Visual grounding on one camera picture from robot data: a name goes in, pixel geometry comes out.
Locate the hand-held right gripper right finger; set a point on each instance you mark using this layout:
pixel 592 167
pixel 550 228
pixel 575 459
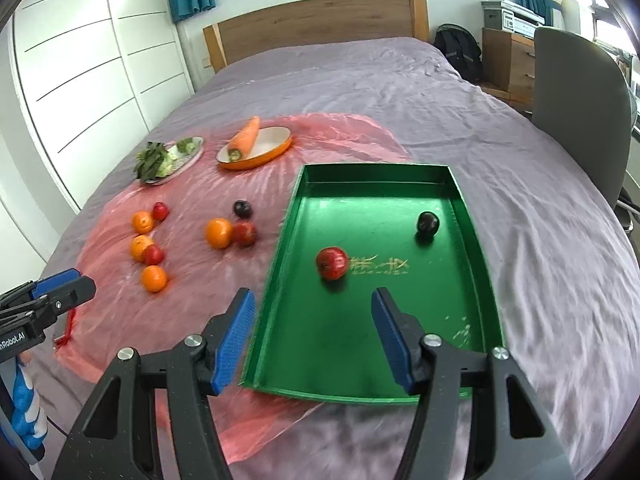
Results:
pixel 387 330

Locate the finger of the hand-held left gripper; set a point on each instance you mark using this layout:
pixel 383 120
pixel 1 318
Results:
pixel 75 292
pixel 55 282

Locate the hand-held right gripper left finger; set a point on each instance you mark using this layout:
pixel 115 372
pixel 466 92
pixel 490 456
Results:
pixel 235 340

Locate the green tray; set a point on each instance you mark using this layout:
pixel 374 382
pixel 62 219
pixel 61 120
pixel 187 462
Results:
pixel 325 330

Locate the orange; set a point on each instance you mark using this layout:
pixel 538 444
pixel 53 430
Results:
pixel 219 233
pixel 139 246
pixel 154 278
pixel 142 221

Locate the small red apple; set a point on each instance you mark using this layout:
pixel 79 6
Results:
pixel 245 233
pixel 159 211
pixel 153 255

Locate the large red apple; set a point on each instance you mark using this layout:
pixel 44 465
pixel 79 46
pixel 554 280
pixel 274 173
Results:
pixel 332 262

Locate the pink plastic sheet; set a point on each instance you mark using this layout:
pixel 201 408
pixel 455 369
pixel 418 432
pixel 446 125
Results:
pixel 200 285

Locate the dark plum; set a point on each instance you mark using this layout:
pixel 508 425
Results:
pixel 428 223
pixel 243 208

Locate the leafy green vegetable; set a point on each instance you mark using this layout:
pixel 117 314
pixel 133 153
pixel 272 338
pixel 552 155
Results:
pixel 152 160

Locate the purple bedspread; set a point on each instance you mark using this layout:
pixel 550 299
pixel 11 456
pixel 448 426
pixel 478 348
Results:
pixel 525 235

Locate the patterned round plate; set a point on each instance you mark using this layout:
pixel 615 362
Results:
pixel 189 160

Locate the orange oval dish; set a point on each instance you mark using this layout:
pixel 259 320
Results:
pixel 267 147

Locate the carrot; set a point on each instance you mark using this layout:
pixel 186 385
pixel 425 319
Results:
pixel 245 137

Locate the white wardrobe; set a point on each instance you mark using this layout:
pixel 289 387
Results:
pixel 75 60

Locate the black backpack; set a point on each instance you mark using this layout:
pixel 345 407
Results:
pixel 457 52

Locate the wooden dresser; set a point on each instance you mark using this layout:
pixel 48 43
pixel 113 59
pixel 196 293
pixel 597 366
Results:
pixel 505 60

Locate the grey chair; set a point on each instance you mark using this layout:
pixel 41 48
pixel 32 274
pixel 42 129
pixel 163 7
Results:
pixel 575 100

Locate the wooden headboard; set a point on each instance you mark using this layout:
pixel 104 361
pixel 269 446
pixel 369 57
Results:
pixel 320 25

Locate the grey printer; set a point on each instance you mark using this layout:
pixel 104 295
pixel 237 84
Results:
pixel 500 16

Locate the white printer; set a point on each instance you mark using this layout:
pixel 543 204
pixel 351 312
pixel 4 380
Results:
pixel 530 21

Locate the window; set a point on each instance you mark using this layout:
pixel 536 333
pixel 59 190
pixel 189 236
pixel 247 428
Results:
pixel 610 15

